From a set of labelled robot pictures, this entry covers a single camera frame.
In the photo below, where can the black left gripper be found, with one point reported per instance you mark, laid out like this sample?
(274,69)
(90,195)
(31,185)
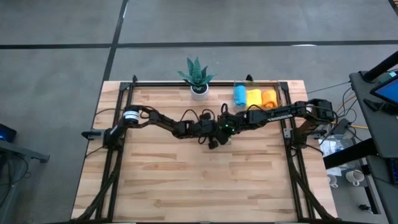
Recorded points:
(202,127)

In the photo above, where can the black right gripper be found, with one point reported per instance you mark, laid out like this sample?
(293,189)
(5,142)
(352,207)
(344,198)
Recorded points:
(231,124)

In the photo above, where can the blue microfiber towel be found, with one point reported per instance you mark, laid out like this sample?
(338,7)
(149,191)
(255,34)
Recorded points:
(240,96)

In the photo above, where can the clear plastic basket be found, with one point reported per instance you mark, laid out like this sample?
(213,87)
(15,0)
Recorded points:
(258,109)

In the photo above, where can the yellow microfiber towel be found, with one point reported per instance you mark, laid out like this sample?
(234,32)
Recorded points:
(253,98)

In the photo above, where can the orange microfiber towel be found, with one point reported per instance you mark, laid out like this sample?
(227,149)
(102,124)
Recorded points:
(269,98)

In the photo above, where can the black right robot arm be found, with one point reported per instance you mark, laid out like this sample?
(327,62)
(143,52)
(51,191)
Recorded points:
(280,116)

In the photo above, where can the potted plant in white pot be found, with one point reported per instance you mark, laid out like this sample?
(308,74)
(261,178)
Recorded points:
(196,73)

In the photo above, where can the white crumpled papers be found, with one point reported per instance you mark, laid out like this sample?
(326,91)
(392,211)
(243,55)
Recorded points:
(331,147)

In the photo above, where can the grey power adapter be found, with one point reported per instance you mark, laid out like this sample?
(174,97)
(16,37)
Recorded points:
(342,126)

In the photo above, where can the white ceramic mug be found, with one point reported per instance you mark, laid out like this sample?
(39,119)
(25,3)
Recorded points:
(354,176)
(332,180)

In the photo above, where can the black stand beam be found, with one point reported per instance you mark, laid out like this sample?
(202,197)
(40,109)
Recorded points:
(348,154)

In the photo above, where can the dark grey desk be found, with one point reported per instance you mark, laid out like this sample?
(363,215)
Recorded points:
(382,130)

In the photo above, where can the small black floor object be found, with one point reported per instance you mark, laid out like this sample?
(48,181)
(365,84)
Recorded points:
(363,208)

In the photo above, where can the tablet with blue screen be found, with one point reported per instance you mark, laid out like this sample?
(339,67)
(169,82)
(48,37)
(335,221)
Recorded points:
(388,91)

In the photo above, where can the black slanted pole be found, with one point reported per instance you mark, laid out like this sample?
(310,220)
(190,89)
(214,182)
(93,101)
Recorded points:
(382,65)

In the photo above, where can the black keyboard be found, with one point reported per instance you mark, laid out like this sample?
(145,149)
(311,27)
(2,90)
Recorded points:
(394,171)

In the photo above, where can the grey desk leg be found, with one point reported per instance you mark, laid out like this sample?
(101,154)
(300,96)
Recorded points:
(28,152)

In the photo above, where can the black device with blue light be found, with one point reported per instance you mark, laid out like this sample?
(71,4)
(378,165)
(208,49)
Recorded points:
(7,133)

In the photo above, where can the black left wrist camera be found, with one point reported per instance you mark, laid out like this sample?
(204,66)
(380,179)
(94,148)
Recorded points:
(213,144)

